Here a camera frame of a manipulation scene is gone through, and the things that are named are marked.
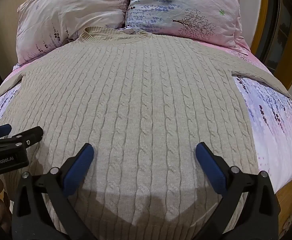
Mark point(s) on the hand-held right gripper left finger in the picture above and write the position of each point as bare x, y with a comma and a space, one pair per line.
79, 166

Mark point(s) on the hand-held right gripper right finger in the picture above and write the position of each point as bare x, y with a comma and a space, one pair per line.
209, 167

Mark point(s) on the pink floral bed sheet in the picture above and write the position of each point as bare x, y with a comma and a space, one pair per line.
273, 120

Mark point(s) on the pink floral pillow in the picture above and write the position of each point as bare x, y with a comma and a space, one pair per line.
68, 12

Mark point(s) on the tree print floral pillow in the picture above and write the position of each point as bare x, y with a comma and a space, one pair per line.
186, 7

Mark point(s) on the wooden bed frame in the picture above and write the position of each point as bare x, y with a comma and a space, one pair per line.
291, 200

